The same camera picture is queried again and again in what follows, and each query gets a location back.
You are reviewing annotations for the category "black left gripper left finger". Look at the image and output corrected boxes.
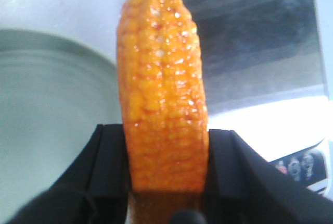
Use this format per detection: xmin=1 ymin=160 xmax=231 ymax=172
xmin=8 ymin=124 xmax=129 ymax=223

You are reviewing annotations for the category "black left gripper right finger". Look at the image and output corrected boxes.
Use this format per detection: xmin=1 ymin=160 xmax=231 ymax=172
xmin=203 ymin=129 xmax=332 ymax=223

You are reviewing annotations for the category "orange corn cob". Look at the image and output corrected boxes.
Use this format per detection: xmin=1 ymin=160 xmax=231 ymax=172
xmin=117 ymin=0 xmax=209 ymax=223

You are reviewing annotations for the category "pale green plate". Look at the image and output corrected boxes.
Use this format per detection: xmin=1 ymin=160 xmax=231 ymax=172
xmin=1 ymin=29 xmax=121 ymax=223

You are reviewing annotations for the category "black and silver kitchen scale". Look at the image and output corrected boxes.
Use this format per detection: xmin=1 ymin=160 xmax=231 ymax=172
xmin=183 ymin=0 xmax=332 ymax=198

